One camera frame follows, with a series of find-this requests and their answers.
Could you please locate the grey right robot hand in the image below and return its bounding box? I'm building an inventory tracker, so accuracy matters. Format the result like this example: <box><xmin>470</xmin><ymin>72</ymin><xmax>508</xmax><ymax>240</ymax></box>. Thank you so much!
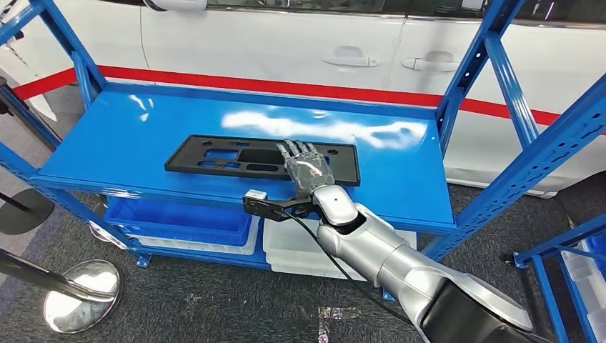
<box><xmin>276</xmin><ymin>138</ymin><xmax>336</xmax><ymax>200</ymax></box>

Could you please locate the black plastic panel part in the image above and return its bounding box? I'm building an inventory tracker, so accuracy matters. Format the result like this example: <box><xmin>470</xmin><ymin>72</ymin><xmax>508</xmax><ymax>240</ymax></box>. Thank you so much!
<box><xmin>164</xmin><ymin>134</ymin><xmax>362</xmax><ymax>187</ymax></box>

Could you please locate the blue metal shelf rack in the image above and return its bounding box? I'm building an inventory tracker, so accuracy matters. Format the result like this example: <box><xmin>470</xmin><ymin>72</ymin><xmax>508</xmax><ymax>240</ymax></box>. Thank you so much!
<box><xmin>0</xmin><ymin>0</ymin><xmax>606</xmax><ymax>302</ymax></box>
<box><xmin>502</xmin><ymin>213</ymin><xmax>606</xmax><ymax>343</ymax></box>

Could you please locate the translucent plastic bin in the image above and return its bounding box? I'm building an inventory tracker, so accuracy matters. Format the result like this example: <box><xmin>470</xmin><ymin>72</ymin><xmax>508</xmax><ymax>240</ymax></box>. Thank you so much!
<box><xmin>269</xmin><ymin>262</ymin><xmax>368</xmax><ymax>282</ymax></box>
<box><xmin>262</xmin><ymin>217</ymin><xmax>417</xmax><ymax>278</ymax></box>

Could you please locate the white car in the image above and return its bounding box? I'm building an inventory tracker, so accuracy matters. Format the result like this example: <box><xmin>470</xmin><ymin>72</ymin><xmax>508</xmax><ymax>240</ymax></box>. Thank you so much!
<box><xmin>0</xmin><ymin>0</ymin><xmax>606</xmax><ymax>200</ymax></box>

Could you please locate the blue plastic bin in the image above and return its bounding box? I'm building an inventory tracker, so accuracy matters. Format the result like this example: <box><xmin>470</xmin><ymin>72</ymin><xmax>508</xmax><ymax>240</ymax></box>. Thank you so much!
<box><xmin>587</xmin><ymin>234</ymin><xmax>606</xmax><ymax>266</ymax></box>
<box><xmin>104</xmin><ymin>196</ymin><xmax>254</xmax><ymax>247</ymax></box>

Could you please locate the silver floor tape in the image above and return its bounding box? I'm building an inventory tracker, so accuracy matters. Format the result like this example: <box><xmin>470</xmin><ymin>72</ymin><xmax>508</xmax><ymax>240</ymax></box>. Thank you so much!
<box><xmin>302</xmin><ymin>305</ymin><xmax>363</xmax><ymax>343</ymax></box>

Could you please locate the thin black stanchion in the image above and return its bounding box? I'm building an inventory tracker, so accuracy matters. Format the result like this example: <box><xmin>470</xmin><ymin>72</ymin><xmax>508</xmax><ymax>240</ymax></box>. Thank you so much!
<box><xmin>0</xmin><ymin>189</ymin><xmax>55</xmax><ymax>237</ymax></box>

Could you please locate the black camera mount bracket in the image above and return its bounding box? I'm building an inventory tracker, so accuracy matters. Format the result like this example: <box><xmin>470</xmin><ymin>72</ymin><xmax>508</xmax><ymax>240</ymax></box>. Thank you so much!
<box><xmin>242</xmin><ymin>196</ymin><xmax>316</xmax><ymax>222</ymax></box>

